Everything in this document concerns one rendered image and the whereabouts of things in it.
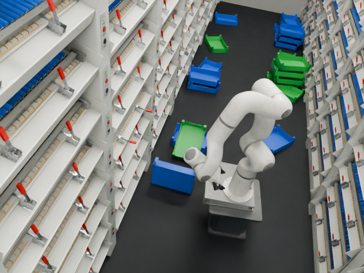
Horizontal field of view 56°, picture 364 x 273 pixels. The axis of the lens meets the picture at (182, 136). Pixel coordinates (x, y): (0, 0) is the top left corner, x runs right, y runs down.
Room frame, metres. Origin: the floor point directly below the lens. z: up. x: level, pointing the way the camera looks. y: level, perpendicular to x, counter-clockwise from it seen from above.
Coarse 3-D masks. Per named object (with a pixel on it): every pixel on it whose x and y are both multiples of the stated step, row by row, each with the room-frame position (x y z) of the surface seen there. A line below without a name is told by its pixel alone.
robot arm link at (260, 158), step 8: (256, 144) 1.31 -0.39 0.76; (264, 144) 1.33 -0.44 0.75; (248, 152) 1.29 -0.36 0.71; (256, 152) 1.27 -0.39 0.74; (264, 152) 1.26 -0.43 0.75; (240, 160) 1.35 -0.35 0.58; (248, 160) 1.34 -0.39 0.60; (256, 160) 1.23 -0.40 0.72; (264, 160) 1.22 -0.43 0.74; (272, 160) 1.24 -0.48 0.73; (240, 168) 1.29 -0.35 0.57; (248, 168) 1.25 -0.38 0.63; (256, 168) 1.22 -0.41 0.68; (264, 168) 1.21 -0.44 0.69; (240, 176) 1.28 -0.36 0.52; (248, 176) 1.27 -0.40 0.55
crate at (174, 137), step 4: (176, 128) 2.13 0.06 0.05; (176, 132) 2.13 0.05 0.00; (172, 136) 1.99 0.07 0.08; (176, 136) 2.08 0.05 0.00; (204, 136) 2.13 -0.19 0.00; (172, 140) 1.98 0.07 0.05; (176, 140) 2.03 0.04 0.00; (204, 140) 2.09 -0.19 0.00; (172, 144) 1.98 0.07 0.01; (204, 144) 2.04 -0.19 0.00; (204, 148) 1.94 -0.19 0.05; (204, 152) 1.94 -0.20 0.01
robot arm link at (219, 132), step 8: (216, 120) 1.18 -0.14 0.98; (216, 128) 1.14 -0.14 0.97; (224, 128) 1.13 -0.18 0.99; (232, 128) 1.14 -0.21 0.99; (208, 136) 1.14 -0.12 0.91; (216, 136) 1.12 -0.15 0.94; (224, 136) 1.12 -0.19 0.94; (208, 144) 1.11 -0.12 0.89; (216, 144) 1.11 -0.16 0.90; (208, 152) 1.08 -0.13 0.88; (216, 152) 1.09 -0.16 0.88; (208, 160) 1.05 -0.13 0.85; (216, 160) 1.06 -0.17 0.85; (200, 168) 1.05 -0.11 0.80; (208, 168) 1.03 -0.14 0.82; (216, 168) 1.05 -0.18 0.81; (200, 176) 1.02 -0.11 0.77; (208, 176) 1.03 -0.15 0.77
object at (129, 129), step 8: (144, 88) 1.64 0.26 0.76; (152, 88) 1.65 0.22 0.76; (144, 96) 1.61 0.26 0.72; (144, 104) 1.55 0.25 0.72; (136, 112) 1.46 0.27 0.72; (128, 120) 1.37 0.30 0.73; (136, 120) 1.40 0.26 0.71; (128, 128) 1.32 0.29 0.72; (128, 136) 1.26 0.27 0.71; (120, 144) 1.19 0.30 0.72; (120, 152) 1.15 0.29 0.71
